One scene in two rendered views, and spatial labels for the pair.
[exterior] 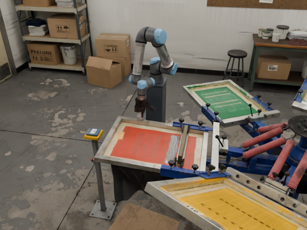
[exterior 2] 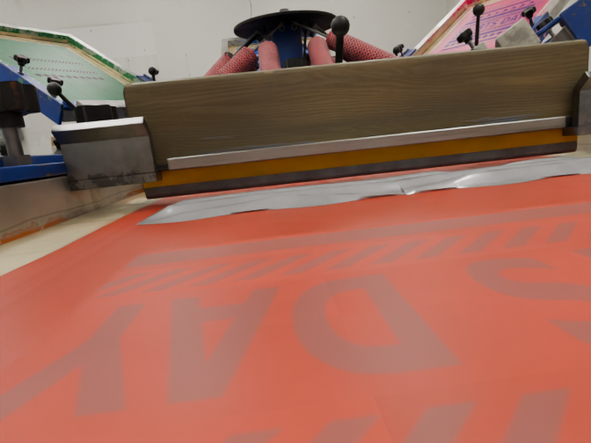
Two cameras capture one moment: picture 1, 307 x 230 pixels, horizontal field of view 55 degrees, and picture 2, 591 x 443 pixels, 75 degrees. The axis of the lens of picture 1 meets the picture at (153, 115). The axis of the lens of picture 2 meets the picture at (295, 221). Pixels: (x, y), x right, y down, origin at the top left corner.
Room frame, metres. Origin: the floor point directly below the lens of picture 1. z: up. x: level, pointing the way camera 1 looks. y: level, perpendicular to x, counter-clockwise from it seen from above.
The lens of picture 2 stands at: (1.98, 0.11, 1.04)
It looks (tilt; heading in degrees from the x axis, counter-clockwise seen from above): 14 degrees down; 256
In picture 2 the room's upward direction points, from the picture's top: 6 degrees counter-clockwise
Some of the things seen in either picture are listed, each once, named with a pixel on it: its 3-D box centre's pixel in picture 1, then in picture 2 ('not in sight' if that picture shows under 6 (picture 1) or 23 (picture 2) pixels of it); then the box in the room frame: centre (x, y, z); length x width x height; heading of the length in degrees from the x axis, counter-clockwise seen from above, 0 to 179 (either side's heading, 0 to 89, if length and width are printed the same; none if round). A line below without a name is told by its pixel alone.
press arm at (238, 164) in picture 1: (210, 163); not in sight; (1.77, -0.44, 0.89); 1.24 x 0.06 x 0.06; 78
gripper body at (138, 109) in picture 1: (140, 104); not in sight; (2.17, 0.11, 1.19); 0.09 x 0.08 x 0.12; 78
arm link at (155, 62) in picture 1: (156, 65); not in sight; (2.61, -0.03, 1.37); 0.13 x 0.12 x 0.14; 59
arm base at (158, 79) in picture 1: (156, 76); not in sight; (2.61, -0.02, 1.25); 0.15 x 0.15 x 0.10
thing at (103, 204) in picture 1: (98, 174); not in sight; (2.09, 0.51, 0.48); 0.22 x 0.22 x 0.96; 78
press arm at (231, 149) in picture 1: (230, 151); not in sight; (1.75, -0.57, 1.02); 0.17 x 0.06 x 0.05; 78
